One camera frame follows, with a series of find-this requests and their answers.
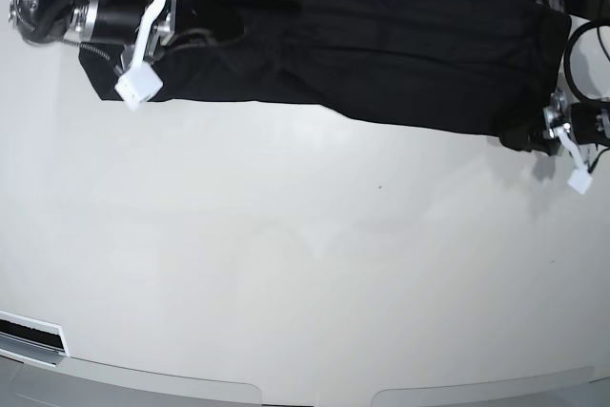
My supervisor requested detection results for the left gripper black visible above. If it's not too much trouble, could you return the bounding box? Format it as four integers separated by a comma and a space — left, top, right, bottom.
541, 90, 609, 154

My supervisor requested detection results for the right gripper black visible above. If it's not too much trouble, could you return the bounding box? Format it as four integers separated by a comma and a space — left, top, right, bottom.
66, 0, 178, 62

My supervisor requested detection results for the black t-shirt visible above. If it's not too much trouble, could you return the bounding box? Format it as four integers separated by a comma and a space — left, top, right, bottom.
77, 0, 573, 153

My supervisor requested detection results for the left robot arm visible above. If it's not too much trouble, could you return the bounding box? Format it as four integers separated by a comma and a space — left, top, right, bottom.
546, 0, 609, 151

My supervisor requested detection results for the white slotted table fixture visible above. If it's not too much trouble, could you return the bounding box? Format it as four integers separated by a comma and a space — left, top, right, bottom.
1, 311, 71, 356

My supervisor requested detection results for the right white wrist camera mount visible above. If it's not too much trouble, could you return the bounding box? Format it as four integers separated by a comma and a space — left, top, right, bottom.
114, 0, 176, 112

